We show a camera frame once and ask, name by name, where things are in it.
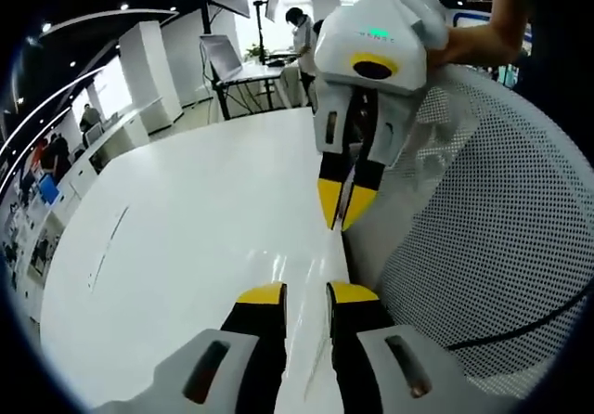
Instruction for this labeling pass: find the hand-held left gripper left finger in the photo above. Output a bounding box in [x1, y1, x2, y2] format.
[92, 281, 288, 414]

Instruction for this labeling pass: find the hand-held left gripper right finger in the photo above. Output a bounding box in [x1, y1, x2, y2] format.
[326, 281, 470, 414]

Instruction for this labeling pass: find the clear resealable bag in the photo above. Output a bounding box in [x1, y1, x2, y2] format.
[86, 205, 130, 294]
[273, 190, 354, 414]

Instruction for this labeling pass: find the person's right hand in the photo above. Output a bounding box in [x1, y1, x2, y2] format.
[429, 14, 530, 70]

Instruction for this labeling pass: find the blue and white sign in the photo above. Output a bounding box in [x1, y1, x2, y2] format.
[447, 8, 494, 29]

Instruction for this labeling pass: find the black stand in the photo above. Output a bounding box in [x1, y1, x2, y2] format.
[252, 0, 271, 65]

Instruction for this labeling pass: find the black-framed white desk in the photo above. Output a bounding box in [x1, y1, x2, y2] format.
[212, 58, 305, 122]

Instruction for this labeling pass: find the white monitor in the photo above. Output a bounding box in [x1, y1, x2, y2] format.
[199, 33, 243, 82]

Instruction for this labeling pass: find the white counter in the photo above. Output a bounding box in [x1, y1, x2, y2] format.
[69, 110, 152, 192]

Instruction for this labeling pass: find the blue bin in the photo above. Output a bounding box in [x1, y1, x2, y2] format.
[38, 174, 62, 207]

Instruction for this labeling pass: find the thin black cable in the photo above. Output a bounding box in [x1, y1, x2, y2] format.
[447, 288, 594, 351]

